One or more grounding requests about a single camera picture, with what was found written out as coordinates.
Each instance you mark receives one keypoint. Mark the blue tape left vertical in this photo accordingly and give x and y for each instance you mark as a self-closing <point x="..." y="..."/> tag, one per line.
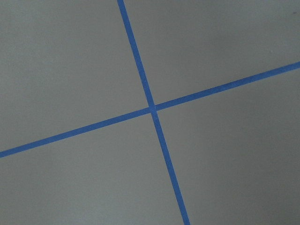
<point x="153" y="112"/>

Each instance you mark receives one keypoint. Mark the blue tape lower horizontal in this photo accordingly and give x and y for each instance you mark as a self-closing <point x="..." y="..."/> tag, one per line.
<point x="144" y="111"/>

